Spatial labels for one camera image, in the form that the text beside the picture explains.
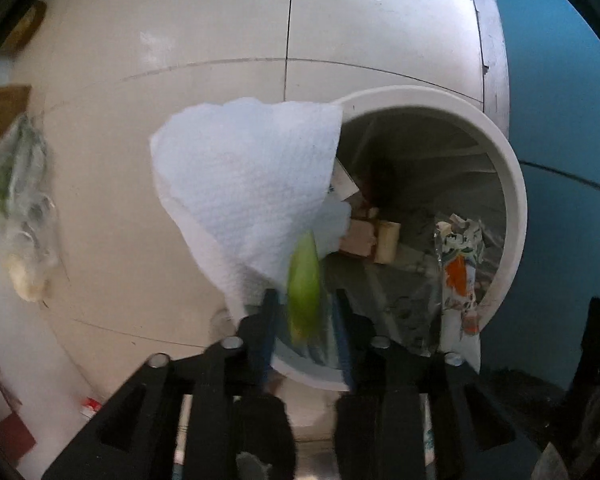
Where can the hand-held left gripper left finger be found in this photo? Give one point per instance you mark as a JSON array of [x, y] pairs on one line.
[[270, 335]]

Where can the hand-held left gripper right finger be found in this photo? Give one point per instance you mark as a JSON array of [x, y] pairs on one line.
[[344, 350]]

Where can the green vegetable piece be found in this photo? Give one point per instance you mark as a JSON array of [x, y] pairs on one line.
[[304, 280]]

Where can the white paper towel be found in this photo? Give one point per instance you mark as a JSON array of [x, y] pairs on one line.
[[240, 180]]

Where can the white trash bin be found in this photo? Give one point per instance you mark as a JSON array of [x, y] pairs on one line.
[[510, 200]]

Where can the beige food chunks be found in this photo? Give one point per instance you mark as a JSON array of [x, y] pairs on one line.
[[370, 240]]

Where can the orange patterned wrapper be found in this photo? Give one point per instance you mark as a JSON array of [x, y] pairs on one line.
[[460, 270]]

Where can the white card scrap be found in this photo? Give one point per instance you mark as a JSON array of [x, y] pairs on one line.
[[344, 185]]

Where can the small red and white scrap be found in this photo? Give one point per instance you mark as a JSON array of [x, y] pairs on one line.
[[91, 406]]

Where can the grey bin liner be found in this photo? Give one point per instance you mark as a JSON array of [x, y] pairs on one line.
[[405, 160]]

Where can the blue kitchen cabinet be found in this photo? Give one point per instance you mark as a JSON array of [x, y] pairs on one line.
[[555, 85]]

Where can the dark red box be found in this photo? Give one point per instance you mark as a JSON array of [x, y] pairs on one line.
[[10, 425]]

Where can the plastic bag of vegetables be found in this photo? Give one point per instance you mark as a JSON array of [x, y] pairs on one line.
[[22, 200]]

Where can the brown cardboard piece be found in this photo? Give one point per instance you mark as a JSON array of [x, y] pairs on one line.
[[5, 105]]

